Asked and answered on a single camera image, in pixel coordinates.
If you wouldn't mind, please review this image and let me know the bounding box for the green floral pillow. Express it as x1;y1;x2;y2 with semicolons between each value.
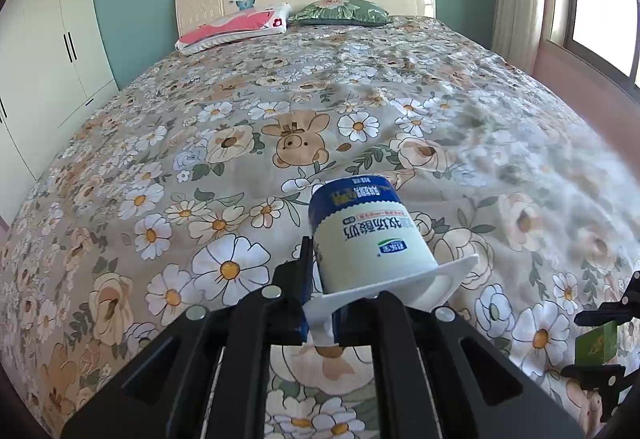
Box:
288;0;395;28

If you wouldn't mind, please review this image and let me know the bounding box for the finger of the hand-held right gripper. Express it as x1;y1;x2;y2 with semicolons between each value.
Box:
560;363;633;424
574;270;640;327

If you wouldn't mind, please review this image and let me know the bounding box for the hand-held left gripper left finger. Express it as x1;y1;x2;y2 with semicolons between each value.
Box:
60;236;315;439

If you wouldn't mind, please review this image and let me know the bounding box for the window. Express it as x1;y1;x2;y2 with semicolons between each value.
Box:
547;0;640;94

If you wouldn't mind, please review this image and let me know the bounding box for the pink white pillow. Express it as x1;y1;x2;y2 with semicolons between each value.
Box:
175;2;292;56

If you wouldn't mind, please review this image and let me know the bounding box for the white wardrobe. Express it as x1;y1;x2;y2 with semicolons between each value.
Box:
0;0;121;220

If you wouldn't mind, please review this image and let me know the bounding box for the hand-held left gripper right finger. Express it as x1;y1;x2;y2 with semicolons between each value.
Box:
340;289;586;439

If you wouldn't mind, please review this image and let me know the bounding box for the white blue yogurt cup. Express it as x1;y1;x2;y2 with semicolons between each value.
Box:
301;176;481;347

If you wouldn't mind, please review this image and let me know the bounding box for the floral bed sheet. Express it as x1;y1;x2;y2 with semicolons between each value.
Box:
0;14;640;439

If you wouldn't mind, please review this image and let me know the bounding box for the small green box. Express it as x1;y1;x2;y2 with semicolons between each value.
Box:
574;320;619;366

